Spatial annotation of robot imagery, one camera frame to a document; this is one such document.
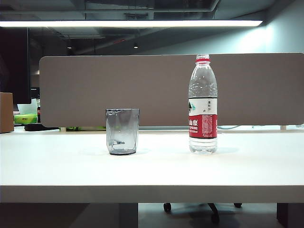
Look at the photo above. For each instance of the clear red-label water bottle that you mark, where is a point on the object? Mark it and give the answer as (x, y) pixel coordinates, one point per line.
(203, 133)

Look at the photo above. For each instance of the dark cola bottle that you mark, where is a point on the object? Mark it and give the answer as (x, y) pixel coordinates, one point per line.
(39, 114)

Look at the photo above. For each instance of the brown desk divider panel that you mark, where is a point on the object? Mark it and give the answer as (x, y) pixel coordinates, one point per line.
(142, 90)

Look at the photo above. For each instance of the grey transparent faceted cup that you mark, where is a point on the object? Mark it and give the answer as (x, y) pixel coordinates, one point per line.
(122, 133)

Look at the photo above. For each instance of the green flat item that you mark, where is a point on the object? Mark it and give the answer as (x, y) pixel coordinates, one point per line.
(85, 128)

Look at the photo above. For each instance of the small round ceiling lamp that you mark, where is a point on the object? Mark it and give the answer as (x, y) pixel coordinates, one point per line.
(135, 46)

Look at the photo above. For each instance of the beige divider support foot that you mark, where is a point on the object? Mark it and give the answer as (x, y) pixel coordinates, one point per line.
(283, 127)
(63, 129)

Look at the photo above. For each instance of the long ceiling light strip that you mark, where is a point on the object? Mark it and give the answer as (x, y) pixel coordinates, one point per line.
(118, 23)

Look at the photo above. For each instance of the grey table leg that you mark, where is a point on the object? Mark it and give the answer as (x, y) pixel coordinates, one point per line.
(291, 215)
(128, 215)

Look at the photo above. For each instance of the black office chair base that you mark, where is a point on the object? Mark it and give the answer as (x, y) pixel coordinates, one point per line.
(215, 211)

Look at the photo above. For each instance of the flat black object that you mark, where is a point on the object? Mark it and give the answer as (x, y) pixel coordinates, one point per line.
(35, 127)

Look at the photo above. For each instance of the green tissue box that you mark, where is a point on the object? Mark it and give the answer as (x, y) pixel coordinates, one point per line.
(25, 118)

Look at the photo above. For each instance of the brown cardboard box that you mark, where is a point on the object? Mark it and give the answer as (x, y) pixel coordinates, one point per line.
(6, 111)

